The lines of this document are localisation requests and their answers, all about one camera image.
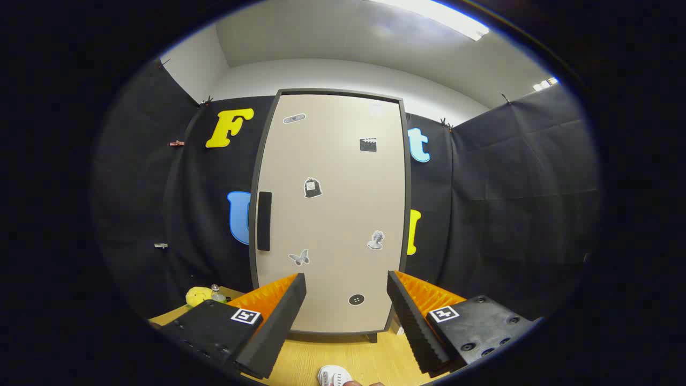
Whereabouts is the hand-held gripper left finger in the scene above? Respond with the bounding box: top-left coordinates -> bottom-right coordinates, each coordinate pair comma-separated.
160,272 -> 308,380

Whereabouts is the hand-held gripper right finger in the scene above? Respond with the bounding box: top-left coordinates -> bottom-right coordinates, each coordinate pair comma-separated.
386,270 -> 538,375

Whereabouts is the white canvas shoe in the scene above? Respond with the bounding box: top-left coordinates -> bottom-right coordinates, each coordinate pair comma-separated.
317,365 -> 354,386

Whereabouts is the grey shoe cabinet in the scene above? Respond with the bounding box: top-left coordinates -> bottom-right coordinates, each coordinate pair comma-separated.
248,88 -> 413,344

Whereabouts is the yellow plush toy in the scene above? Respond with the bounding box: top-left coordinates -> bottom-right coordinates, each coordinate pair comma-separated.
185,286 -> 215,308

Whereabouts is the black backdrop cloth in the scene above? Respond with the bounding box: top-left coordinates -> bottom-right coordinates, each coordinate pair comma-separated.
91,58 -> 601,322

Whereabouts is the long ceiling light panel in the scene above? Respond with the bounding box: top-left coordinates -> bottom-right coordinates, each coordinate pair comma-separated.
367,0 -> 490,42

